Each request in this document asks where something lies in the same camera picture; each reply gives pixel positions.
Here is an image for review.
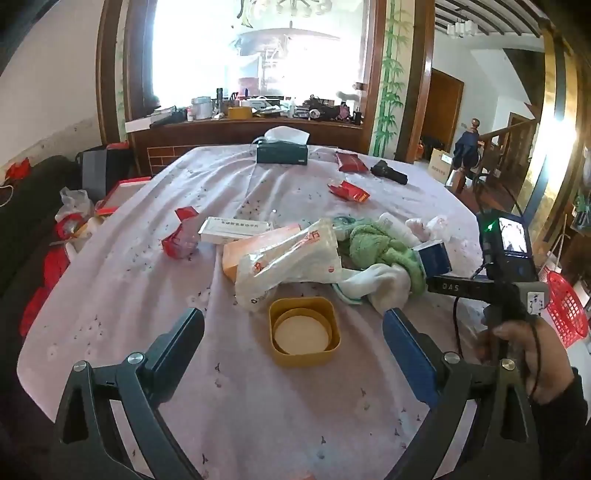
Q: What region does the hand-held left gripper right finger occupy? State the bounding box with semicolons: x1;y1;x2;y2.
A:
382;307;542;480

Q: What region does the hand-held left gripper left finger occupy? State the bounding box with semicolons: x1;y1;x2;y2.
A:
46;307;206;480

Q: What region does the small blue box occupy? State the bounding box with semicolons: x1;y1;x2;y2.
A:
412;239;452;277

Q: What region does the white sock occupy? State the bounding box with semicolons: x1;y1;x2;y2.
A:
331;263;414;315

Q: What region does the red plastic basket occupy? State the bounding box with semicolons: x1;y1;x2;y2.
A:
544;271;590;350

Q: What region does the pink white plastic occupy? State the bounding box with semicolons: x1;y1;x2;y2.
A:
405;215;452;244

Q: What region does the red and clear plastic bag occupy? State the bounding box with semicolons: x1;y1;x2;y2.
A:
161;206;201;260

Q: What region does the orange box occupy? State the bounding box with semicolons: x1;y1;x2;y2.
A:
222;224;302;283

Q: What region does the yellow square container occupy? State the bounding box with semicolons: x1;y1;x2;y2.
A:
269;296;341;368

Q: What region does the white cardboard box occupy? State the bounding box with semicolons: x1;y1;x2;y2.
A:
198;216;274;243

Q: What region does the green towel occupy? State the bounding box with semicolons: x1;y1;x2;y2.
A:
348;222;428;296

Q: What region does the white printed plastic bag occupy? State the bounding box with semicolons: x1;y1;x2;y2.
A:
235;219;343;313

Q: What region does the torn red packet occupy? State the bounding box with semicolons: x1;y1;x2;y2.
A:
327;180;371;204

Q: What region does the person's right forearm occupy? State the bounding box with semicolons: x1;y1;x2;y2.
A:
531;369;591;480

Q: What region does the person's right hand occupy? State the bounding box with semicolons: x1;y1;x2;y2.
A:
475;318;577;408

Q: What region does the wooden staircase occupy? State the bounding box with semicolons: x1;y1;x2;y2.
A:
462;113;542;206

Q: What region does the white tube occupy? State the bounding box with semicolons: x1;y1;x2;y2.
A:
378;212;422;246

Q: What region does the dark blue jacket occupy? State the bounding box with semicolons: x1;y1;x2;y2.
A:
453;130;484;169

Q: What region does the red cloth bag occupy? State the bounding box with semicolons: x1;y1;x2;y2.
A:
18;248;71;339

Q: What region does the black toy pistol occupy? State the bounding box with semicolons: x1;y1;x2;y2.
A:
370;160;408;186

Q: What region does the red flat box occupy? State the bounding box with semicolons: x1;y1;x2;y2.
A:
94;176;153;216

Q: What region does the wooden door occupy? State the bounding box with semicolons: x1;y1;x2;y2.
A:
417;68;464;154

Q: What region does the crumpled clear plastic bag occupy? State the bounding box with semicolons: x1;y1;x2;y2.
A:
55;186;96;223

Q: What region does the red flat packet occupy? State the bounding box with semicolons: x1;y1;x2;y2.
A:
335;150;370;174

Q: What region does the black bag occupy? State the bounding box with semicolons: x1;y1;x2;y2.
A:
80;145;136;200

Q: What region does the dark sofa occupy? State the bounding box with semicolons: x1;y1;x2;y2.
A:
0;155;80;370

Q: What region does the wooden sideboard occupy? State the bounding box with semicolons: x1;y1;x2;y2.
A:
124;115;371;177

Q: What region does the dark green tissue box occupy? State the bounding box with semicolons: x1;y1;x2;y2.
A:
256;126;310;165

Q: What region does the bamboo painted panel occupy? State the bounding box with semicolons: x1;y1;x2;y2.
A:
371;0;413;158

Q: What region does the silver metal pot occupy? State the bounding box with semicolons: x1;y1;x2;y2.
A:
191;95;213;122

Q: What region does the white ceiling lamp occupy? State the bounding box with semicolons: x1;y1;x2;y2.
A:
445;18;479;38

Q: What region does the ceiling chandelier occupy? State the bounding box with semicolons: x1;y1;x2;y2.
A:
235;0;334;29

